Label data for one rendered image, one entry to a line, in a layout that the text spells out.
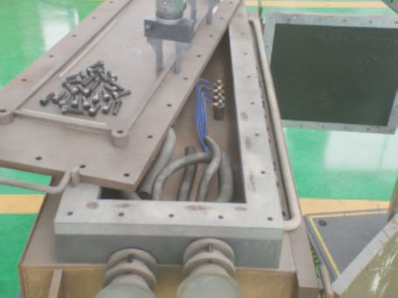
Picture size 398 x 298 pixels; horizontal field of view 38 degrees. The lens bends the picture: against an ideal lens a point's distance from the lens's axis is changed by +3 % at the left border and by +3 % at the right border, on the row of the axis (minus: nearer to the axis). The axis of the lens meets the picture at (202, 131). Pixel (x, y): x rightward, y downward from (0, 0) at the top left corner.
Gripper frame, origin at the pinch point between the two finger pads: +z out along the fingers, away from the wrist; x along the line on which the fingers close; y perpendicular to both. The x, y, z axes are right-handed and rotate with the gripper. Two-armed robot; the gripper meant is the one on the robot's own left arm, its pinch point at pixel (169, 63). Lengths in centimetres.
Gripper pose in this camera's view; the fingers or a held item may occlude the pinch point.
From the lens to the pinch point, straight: 163.5
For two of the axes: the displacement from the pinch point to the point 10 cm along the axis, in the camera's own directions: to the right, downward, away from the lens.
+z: -0.4, 8.3, 5.5
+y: -2.5, 5.3, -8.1
